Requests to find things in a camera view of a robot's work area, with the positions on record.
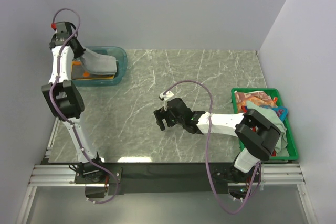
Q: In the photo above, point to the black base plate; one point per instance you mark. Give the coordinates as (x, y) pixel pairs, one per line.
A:
(141, 178)

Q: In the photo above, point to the orange and grey towel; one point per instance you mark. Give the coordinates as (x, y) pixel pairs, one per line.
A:
(79, 73)

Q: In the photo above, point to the red and blue cloth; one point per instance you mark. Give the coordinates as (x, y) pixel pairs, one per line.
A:
(280, 111)

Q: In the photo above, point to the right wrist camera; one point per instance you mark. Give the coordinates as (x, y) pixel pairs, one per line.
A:
(166, 96)

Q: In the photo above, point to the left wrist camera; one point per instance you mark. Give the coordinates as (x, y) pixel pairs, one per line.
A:
(62, 27)

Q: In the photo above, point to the brown patterned towel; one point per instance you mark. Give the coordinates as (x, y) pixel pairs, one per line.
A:
(258, 98)

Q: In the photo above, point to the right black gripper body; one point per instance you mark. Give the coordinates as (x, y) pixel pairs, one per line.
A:
(174, 120)

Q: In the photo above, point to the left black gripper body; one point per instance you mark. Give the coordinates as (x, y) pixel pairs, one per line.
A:
(80, 50)

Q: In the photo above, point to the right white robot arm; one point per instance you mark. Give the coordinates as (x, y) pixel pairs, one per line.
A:
(258, 134)

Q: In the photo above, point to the aluminium rail frame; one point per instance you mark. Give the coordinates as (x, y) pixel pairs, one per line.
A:
(61, 175)

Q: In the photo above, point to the pale green towel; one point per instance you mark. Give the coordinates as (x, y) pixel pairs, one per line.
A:
(281, 146)

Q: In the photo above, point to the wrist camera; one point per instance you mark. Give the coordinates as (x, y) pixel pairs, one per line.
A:
(62, 27)
(166, 96)

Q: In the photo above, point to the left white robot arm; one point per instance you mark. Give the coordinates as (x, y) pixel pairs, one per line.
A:
(66, 103)

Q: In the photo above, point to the teal transparent plastic bin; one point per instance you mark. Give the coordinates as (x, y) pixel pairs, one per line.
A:
(122, 63)

